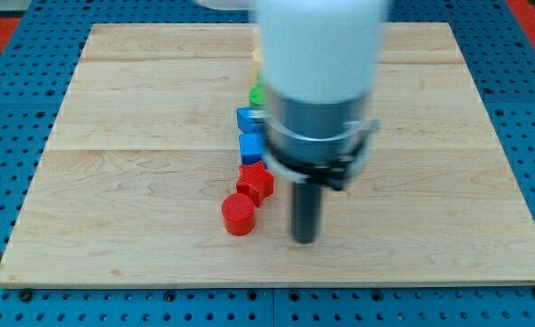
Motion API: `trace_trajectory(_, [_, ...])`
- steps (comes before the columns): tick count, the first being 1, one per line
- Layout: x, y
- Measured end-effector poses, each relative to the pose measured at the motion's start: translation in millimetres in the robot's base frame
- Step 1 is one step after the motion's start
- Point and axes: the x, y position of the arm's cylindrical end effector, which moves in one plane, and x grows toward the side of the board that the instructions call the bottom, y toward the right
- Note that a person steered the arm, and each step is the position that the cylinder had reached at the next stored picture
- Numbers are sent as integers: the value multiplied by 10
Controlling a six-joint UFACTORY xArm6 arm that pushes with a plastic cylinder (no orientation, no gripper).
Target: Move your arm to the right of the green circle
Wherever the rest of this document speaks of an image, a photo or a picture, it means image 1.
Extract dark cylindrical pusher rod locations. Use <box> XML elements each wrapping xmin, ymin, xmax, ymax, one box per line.
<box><xmin>291</xmin><ymin>183</ymin><xmax>322</xmax><ymax>244</ymax></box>

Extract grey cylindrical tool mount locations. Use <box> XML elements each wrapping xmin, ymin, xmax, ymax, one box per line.
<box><xmin>261</xmin><ymin>86</ymin><xmax>381</xmax><ymax>191</ymax></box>

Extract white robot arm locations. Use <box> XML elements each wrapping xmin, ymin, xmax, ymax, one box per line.
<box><xmin>196</xmin><ymin>0</ymin><xmax>390</xmax><ymax>243</ymax></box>

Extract green circle block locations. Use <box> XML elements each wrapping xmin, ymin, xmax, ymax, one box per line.
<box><xmin>248</xmin><ymin>84</ymin><xmax>265</xmax><ymax>107</ymax></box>

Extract red star block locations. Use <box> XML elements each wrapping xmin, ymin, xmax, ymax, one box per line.
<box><xmin>235</xmin><ymin>161</ymin><xmax>274</xmax><ymax>207</ymax></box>

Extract red cylinder block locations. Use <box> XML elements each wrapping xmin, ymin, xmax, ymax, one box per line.
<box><xmin>221</xmin><ymin>193</ymin><xmax>255</xmax><ymax>236</ymax></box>

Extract blue block behind cube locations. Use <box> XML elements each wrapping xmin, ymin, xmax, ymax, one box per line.
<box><xmin>236</xmin><ymin>107</ymin><xmax>263</xmax><ymax>134</ymax></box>

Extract yellow block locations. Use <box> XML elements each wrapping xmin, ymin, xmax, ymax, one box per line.
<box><xmin>253</xmin><ymin>49</ymin><xmax>263</xmax><ymax>64</ymax></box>

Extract wooden board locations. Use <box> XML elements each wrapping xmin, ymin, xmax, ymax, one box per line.
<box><xmin>0</xmin><ymin>23</ymin><xmax>535</xmax><ymax>289</ymax></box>

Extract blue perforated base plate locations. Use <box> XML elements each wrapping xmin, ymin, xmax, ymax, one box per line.
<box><xmin>0</xmin><ymin>0</ymin><xmax>535</xmax><ymax>326</ymax></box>

